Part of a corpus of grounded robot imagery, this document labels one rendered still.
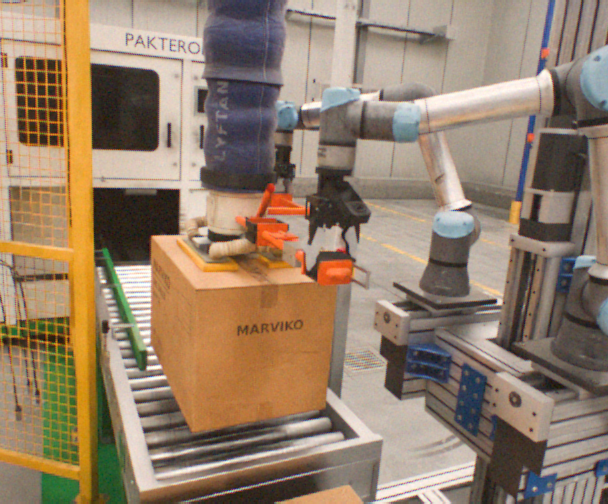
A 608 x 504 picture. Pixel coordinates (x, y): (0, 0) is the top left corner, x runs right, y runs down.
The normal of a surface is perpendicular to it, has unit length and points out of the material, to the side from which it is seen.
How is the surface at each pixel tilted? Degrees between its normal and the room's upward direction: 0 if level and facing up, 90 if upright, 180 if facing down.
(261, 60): 101
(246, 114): 72
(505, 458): 90
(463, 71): 90
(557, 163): 90
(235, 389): 90
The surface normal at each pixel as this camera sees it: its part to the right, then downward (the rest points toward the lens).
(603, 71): -0.20, 0.08
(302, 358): 0.43, 0.25
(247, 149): 0.21, -0.01
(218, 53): -0.48, 0.35
